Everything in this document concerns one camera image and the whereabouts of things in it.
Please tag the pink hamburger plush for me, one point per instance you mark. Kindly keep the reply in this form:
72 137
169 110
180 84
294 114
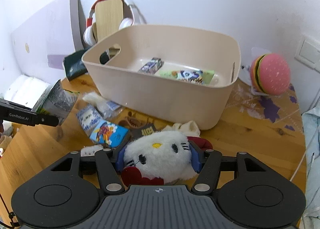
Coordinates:
270 74

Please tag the blue white tissue pack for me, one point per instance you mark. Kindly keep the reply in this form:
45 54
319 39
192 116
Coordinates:
88 118

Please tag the clear plastic snack bag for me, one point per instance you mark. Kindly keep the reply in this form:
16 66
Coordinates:
107 108

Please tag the white kitty plush toy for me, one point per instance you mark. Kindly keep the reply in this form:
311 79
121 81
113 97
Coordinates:
160 158

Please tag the white wall socket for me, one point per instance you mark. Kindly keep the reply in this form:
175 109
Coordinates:
308 52

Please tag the wooden headphone stand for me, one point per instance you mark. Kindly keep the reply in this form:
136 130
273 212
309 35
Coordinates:
108 16

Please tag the dark green bag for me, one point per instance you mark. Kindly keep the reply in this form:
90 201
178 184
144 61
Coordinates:
73 65

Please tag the red white headphones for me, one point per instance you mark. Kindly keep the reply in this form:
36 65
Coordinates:
131 16

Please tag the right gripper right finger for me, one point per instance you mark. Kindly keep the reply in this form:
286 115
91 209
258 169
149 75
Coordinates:
206 164

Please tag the light blue cloth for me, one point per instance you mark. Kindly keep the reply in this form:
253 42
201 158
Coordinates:
311 132

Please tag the black box gold character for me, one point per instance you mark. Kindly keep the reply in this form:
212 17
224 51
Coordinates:
146 130

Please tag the grey leaning board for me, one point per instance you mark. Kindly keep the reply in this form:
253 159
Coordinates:
75 25

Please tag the cream fabric scrunchie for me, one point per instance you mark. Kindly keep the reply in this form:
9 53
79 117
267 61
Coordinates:
188 129

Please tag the blue cartoon tissue pack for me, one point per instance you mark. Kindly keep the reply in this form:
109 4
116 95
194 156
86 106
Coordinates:
109 134

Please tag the silver green snack bag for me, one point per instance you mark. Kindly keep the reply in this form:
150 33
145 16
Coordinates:
56 101

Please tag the beige plastic storage bin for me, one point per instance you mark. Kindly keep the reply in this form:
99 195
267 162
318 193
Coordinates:
113 64

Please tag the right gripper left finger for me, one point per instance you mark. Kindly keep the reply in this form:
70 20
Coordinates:
103 163

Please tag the green snack packet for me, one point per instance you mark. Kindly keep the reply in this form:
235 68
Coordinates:
190 76

